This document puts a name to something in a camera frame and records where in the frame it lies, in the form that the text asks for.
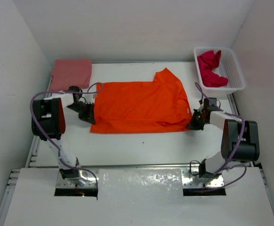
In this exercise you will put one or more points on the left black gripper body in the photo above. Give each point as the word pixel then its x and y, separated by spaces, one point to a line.
pixel 89 115

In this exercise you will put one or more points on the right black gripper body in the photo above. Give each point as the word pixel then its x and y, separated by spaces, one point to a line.
pixel 195 121

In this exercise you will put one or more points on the salmon pink t shirt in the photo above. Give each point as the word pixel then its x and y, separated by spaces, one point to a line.
pixel 66 73

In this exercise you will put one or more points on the orange t shirt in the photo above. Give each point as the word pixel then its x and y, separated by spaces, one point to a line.
pixel 157 106

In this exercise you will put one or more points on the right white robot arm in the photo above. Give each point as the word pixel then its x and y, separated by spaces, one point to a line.
pixel 239 142

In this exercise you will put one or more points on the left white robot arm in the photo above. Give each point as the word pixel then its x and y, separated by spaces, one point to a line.
pixel 48 123

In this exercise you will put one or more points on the magenta crumpled t shirt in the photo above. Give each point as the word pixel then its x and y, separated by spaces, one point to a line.
pixel 207 62

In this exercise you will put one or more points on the white plastic basket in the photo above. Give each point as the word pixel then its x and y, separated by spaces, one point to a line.
pixel 229 68

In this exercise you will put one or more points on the white foam front board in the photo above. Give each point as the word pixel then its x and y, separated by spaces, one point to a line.
pixel 139 198

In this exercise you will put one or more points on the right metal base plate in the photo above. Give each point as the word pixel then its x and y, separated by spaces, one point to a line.
pixel 191 180

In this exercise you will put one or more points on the metal base plate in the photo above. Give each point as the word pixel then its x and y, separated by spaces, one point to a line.
pixel 83 178
pixel 191 180

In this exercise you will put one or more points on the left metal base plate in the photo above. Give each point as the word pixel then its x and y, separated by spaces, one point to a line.
pixel 83 178

